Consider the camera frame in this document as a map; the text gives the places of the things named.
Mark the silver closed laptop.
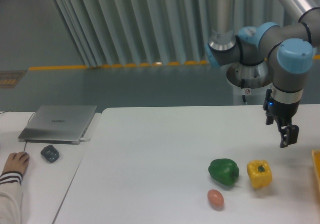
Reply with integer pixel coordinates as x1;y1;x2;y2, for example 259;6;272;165
18;105;97;144

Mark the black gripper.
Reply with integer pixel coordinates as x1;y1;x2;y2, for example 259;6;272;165
262;89;300;148

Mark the dark grey small device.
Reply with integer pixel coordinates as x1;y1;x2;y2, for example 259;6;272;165
40;145;60;163

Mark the person's hand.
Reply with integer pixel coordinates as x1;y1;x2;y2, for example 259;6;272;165
2;152;30;177

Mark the green bell pepper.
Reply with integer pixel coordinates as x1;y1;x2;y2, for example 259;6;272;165
208;158;240;186

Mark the white striped sleeve forearm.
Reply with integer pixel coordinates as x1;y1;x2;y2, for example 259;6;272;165
0;172;23;224

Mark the brown egg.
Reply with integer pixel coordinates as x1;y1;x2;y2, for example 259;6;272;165
207;189;224;208

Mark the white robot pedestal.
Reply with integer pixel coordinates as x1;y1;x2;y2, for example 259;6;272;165
226;61;273;105

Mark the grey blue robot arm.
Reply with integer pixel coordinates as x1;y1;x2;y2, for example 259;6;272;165
205;0;320;148

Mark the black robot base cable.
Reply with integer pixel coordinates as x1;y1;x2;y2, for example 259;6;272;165
240;78;249;106

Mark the yellow bell pepper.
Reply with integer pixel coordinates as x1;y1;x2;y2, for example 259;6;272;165
246;160;273;189

